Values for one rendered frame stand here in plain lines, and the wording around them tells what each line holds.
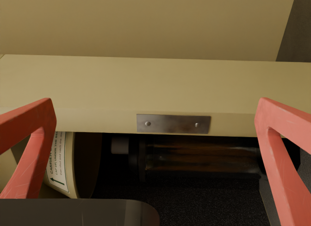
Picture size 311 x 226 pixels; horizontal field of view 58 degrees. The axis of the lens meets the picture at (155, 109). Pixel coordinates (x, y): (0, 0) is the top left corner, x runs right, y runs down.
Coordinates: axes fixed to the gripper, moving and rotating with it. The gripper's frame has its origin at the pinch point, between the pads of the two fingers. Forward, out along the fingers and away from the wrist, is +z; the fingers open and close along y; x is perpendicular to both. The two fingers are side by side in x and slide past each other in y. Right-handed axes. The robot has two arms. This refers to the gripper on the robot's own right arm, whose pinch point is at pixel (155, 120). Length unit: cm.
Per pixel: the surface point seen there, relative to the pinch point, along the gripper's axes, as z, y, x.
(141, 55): 55, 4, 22
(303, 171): 16.1, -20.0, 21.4
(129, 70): 19.2, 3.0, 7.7
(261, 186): 24.5, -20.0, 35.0
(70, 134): 16.3, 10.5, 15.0
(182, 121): 11.4, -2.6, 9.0
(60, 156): 15.0, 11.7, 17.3
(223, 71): 19.3, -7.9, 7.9
